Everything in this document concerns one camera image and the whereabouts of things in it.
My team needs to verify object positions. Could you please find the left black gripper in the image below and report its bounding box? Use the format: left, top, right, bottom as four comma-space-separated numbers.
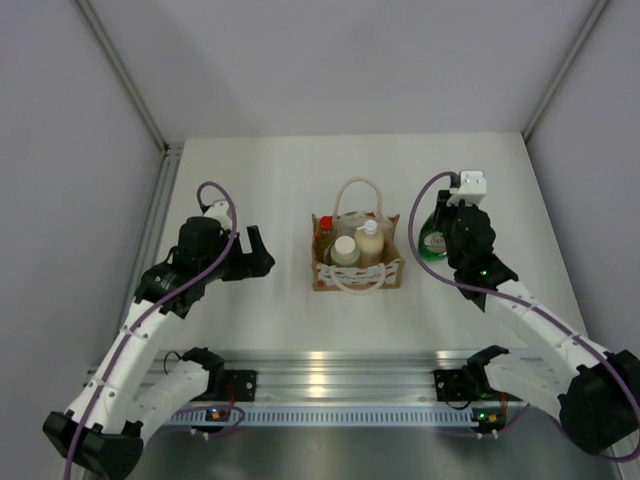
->
199, 225, 274, 284

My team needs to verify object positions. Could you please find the green dish soap bottle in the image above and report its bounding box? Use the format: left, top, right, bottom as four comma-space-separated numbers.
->
418, 213, 447, 262

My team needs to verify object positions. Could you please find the yellow dish soap bottle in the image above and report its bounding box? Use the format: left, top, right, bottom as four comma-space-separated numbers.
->
314, 216, 337, 263

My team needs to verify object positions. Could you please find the jute watermelon canvas bag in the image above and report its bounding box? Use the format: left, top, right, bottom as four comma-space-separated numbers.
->
311, 177, 405, 295

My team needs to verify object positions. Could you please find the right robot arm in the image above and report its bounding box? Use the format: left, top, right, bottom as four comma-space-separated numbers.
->
434, 188, 639, 455

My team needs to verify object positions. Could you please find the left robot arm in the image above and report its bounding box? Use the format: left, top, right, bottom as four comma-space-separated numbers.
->
43, 216, 275, 479

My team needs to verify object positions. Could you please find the cream pump lotion bottle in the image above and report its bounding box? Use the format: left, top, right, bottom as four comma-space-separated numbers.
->
354, 219, 385, 269

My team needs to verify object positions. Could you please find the pale green white-capped bottle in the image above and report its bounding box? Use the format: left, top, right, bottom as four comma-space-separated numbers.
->
330, 235, 360, 268

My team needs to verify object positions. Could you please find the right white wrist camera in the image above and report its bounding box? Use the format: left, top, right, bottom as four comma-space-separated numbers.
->
447, 170, 487, 207

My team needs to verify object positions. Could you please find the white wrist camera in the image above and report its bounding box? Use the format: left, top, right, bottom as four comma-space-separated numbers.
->
202, 200, 232, 223
447, 170, 487, 207

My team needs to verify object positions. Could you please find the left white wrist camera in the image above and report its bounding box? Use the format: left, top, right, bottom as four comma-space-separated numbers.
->
202, 200, 232, 223

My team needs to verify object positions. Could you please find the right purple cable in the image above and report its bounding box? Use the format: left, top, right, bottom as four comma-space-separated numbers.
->
408, 171, 640, 461

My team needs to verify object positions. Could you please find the purple cable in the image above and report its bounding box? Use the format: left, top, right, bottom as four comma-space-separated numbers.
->
62, 181, 247, 480
408, 171, 640, 461

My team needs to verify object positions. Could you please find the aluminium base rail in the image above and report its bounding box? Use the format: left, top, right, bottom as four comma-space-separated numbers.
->
79, 349, 551, 404

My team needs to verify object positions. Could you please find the left aluminium frame post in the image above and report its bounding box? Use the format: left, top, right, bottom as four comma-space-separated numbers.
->
74, 0, 169, 151

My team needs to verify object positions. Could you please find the aluminium frame post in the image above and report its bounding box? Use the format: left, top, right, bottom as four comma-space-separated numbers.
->
521, 0, 615, 144
74, 0, 169, 151

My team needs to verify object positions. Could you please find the white slotted cable duct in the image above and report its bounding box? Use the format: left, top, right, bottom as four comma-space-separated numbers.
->
167, 406, 500, 428

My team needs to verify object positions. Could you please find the right aluminium frame post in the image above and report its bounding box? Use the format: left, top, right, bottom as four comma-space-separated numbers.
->
521, 0, 615, 144

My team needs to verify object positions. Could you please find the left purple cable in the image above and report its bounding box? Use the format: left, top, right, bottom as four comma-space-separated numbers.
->
62, 181, 247, 480

